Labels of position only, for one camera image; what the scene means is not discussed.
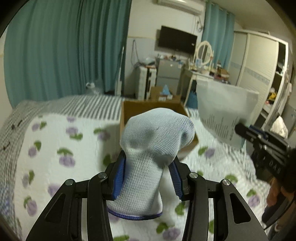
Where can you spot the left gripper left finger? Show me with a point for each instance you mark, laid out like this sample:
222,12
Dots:
61,219

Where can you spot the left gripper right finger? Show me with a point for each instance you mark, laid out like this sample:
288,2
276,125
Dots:
233,218

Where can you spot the cotton towel plastic pack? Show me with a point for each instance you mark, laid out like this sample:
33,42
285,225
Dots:
222,106

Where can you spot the light blue sock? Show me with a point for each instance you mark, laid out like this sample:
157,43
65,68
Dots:
140,198

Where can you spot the right hand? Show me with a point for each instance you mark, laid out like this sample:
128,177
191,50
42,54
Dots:
275,190

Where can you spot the white wardrobe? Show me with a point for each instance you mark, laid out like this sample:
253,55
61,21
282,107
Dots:
262,63

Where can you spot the blue laundry basket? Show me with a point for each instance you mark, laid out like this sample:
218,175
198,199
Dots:
192,101

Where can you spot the white dressing table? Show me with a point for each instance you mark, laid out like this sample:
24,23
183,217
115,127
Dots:
189,76

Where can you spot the white oval vanity mirror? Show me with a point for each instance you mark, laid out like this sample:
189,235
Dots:
203,54

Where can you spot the brown cardboard box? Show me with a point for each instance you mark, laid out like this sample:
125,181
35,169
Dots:
160,126

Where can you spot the open cardboard floor box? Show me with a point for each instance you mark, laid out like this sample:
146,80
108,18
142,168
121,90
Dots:
158,95

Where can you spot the clear water jug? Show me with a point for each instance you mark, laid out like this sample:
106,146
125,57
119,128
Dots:
92,89

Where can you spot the silver small refrigerator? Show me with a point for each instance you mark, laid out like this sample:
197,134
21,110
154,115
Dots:
168,73

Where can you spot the teal right curtain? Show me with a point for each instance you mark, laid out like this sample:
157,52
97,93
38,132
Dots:
219,32

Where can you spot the white suitcase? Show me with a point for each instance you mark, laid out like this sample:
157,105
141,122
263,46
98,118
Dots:
145,80

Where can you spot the white air conditioner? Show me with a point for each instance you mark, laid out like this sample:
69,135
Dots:
191,7

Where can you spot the teal window curtain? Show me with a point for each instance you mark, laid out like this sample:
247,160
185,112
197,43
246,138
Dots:
54,48

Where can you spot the black wall television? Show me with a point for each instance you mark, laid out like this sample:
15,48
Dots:
177,40

